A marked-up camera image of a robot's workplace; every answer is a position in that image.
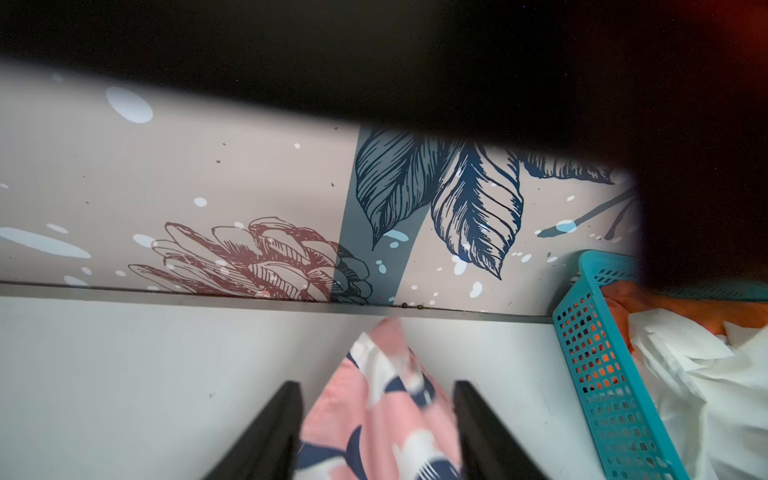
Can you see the white shorts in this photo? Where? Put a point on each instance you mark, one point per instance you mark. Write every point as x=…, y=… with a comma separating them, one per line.
x=710, y=391

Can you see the orange shorts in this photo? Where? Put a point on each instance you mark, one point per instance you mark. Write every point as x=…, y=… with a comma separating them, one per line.
x=624, y=298

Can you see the teal plastic basket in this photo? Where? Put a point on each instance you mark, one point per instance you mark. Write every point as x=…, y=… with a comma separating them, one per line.
x=630, y=438

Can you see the black wire wall basket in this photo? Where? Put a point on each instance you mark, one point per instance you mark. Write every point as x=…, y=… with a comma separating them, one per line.
x=673, y=91

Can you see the pink patterned shorts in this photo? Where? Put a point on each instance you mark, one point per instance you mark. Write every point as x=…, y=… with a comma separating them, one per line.
x=380, y=416

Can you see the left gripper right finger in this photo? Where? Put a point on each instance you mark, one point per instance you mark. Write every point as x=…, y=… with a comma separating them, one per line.
x=489, y=451

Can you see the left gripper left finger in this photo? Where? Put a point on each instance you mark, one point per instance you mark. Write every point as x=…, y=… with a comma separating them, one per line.
x=268, y=447

